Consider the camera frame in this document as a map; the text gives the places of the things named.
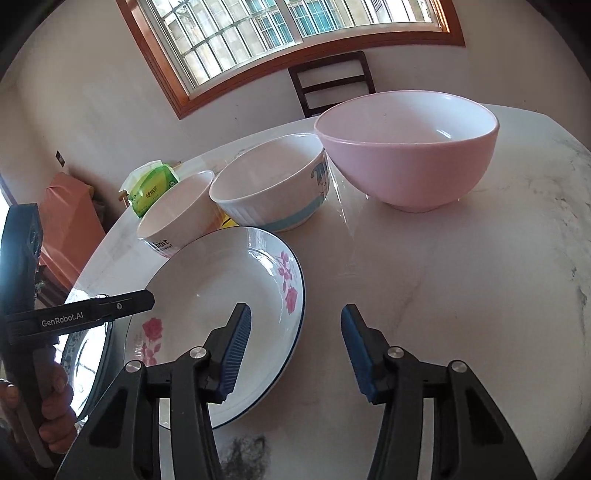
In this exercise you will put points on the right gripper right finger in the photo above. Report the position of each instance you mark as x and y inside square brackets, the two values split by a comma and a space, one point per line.
[472, 438]

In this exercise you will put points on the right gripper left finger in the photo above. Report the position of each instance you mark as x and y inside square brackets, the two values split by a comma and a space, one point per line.
[120, 437]

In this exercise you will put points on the white pink rose plate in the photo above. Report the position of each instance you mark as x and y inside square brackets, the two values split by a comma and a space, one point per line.
[195, 292]

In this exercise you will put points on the white Rabbit bowl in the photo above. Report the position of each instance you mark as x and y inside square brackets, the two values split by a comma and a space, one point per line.
[181, 215]

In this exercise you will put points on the white blue striped bowl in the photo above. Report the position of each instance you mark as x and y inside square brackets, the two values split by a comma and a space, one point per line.
[277, 185]

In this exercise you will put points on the large pink bowl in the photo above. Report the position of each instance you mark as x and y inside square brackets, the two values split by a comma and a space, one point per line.
[415, 150]

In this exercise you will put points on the person left hand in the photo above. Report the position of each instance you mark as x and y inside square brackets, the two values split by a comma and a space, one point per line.
[58, 430]

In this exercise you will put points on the left blue floral plate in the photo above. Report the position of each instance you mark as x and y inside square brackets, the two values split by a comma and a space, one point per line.
[85, 357]

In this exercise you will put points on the orange cloth covered furniture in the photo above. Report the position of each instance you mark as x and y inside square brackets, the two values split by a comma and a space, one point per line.
[71, 227]

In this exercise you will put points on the green tissue pack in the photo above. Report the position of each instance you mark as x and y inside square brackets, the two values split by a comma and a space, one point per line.
[146, 184]

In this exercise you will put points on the dark wooden chair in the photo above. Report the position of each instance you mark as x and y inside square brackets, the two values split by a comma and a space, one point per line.
[364, 77]

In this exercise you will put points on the wall switch plate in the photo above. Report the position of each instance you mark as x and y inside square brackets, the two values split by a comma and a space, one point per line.
[60, 159]

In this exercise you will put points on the barred window wooden frame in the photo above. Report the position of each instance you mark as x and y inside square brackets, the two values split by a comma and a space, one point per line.
[200, 50]

